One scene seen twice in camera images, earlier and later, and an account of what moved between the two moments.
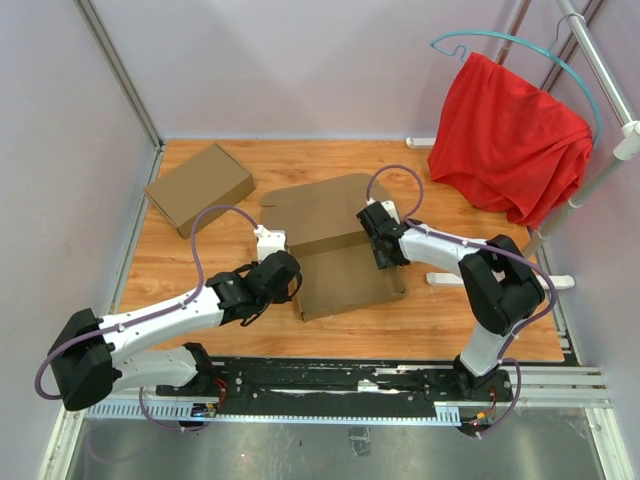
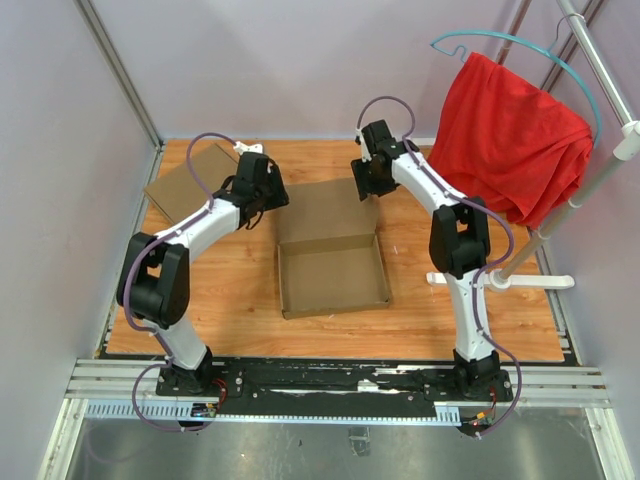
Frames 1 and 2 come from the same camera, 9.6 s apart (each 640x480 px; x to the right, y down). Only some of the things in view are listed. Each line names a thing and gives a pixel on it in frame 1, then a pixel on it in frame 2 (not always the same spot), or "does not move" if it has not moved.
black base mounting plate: (369, 384) does not move
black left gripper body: (276, 298) → (272, 195)
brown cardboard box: (331, 247) does not move
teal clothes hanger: (547, 51) does not move
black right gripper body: (380, 261) → (369, 181)
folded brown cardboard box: (211, 177) does not move
